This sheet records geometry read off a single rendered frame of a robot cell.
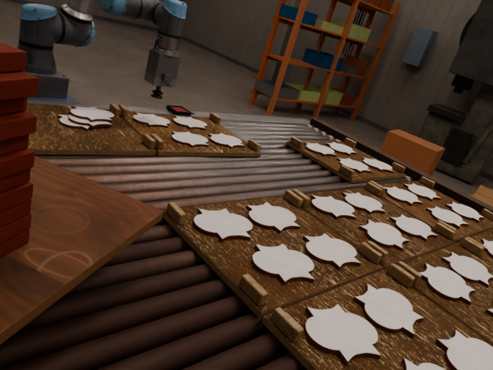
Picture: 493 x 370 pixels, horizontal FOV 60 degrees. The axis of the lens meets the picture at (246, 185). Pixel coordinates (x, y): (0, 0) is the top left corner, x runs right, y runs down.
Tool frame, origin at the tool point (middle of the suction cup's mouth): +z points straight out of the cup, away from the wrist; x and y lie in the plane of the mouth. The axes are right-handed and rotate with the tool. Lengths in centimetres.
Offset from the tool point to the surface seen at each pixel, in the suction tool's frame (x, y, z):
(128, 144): -19.7, -19.6, 9.0
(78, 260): -79, -60, -1
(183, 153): -25.2, -3.6, 9.5
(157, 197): -46, -25, 11
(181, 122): -2.1, 11.2, 8.1
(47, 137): -14.3, -40.4, 9.0
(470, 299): -109, 21, 9
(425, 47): 212, 630, -53
